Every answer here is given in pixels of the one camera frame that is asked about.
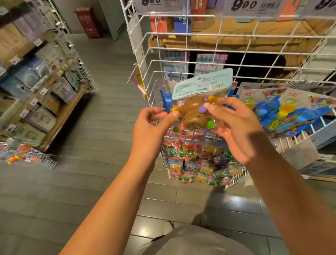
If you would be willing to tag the red floor cabinet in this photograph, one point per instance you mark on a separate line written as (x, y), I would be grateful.
(88, 23)

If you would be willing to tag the clear plastic label holder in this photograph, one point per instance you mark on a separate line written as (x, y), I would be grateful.
(299, 152)

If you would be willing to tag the row of colourful boxes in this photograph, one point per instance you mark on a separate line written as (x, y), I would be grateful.
(182, 25)

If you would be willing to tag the person's grey clothing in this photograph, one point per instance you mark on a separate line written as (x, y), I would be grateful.
(194, 244)

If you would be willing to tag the wooden shelf unit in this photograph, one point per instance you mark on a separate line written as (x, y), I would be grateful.
(320, 178)

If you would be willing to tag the wooden display stand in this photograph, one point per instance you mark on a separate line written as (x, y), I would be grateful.
(262, 29)

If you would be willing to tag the person's left hand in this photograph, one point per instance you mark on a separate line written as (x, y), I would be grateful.
(149, 136)

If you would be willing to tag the bubble wand cards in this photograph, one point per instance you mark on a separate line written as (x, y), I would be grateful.
(294, 113)

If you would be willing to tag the brown monkey toy packet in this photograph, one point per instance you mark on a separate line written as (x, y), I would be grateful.
(197, 113)

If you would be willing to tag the person's left forearm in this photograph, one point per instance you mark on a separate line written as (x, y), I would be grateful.
(115, 210)

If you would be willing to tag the wooden goods shelf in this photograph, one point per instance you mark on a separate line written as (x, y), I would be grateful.
(63, 121)

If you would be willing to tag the pink hanging packet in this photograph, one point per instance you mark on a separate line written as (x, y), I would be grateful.
(136, 81)

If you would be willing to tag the white price tag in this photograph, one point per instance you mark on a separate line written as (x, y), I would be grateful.
(252, 6)
(320, 6)
(157, 5)

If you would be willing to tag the pile of small toy packets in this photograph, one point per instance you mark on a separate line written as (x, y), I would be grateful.
(189, 157)

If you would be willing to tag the wooden shelf with pouches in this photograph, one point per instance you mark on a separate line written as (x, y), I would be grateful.
(15, 42)

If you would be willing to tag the person's right hand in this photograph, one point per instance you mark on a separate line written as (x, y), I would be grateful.
(236, 131)

